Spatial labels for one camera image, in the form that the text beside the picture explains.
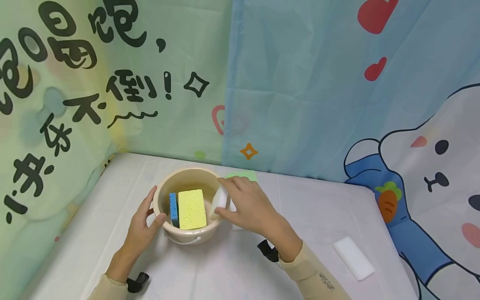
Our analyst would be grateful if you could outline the person's left hand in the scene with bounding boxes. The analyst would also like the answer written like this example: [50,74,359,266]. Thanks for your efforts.
[119,185,168,262]

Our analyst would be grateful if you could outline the beige plastic bucket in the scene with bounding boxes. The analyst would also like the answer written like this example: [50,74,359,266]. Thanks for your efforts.
[152,167,232,245]

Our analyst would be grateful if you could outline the white sponge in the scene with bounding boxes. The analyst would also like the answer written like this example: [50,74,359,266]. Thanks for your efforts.
[209,185,230,221]
[332,236,376,282]

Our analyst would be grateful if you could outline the person's left forearm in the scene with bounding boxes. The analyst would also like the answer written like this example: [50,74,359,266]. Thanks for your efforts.
[87,248,135,300]

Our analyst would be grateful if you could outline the black wrist band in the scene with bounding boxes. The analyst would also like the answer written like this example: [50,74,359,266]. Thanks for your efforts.
[126,272,150,293]
[257,240,280,263]

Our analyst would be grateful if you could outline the yellow sponge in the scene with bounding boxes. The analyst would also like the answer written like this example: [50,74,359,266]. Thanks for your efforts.
[177,189,208,230]

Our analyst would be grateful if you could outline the green sponge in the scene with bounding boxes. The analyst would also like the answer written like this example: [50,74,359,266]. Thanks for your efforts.
[225,170,259,183]

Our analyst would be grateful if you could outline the person's right forearm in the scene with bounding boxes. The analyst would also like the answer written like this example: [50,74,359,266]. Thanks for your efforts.
[278,240,353,300]

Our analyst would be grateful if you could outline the person's right hand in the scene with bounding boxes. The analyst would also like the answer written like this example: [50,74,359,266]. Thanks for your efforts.
[214,175,303,263]

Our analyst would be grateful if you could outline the blue sponge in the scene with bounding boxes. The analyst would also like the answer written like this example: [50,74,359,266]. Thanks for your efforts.
[169,192,180,228]

